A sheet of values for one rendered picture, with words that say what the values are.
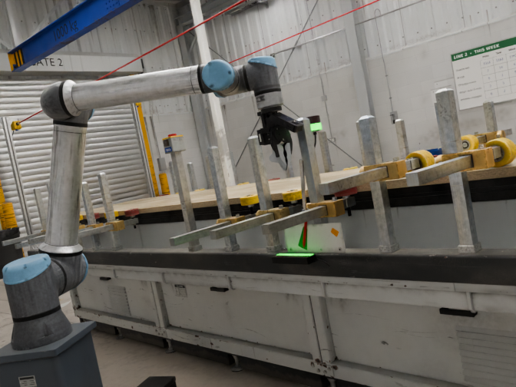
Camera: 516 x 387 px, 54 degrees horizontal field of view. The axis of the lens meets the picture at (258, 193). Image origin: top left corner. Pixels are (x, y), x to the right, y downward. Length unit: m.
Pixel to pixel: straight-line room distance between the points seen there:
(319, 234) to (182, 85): 0.66
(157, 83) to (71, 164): 0.47
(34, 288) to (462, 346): 1.41
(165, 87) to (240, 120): 9.90
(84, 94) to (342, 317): 1.29
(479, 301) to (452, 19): 7.80
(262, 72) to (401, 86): 7.76
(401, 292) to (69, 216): 1.15
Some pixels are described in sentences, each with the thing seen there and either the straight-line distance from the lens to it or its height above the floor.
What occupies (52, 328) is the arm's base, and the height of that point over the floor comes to 0.64.
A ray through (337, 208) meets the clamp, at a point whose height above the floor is 0.85.
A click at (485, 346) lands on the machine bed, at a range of 1.84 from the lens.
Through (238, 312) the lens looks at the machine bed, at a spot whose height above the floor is 0.32.
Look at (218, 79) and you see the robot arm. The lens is 1.55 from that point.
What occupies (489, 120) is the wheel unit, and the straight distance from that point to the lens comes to 2.55.
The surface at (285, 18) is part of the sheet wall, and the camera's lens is 10.72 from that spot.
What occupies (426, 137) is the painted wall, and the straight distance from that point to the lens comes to 9.22.
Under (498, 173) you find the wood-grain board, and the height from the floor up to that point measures 0.88.
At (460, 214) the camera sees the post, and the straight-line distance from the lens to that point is 1.45.
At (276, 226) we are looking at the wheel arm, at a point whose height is 0.85.
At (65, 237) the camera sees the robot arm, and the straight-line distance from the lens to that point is 1.92.
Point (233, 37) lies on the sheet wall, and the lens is 11.63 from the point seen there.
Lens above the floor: 1.06
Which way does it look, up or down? 4 degrees down
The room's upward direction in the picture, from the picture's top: 11 degrees counter-clockwise
